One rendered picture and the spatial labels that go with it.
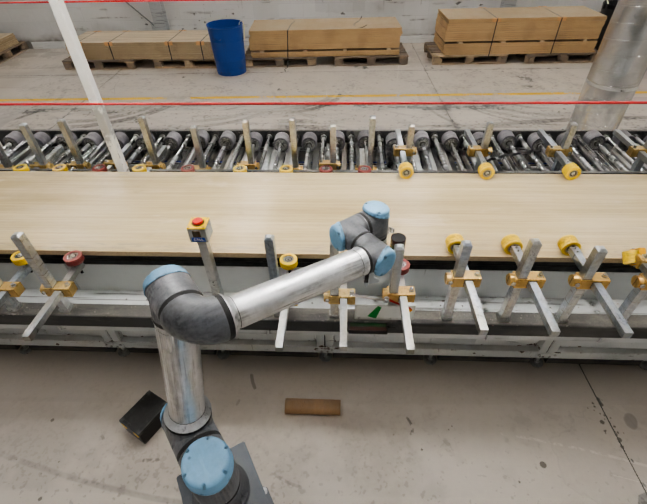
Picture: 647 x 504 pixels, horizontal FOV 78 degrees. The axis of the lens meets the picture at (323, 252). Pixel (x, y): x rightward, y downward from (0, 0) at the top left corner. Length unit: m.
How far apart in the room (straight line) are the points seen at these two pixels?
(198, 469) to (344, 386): 1.25
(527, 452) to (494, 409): 0.25
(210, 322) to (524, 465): 1.88
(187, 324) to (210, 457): 0.56
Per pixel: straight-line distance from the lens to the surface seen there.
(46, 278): 2.09
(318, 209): 2.11
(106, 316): 2.12
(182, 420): 1.42
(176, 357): 1.18
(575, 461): 2.58
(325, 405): 2.31
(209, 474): 1.39
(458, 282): 1.71
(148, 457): 2.47
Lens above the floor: 2.13
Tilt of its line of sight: 42 degrees down
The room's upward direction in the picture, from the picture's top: 1 degrees counter-clockwise
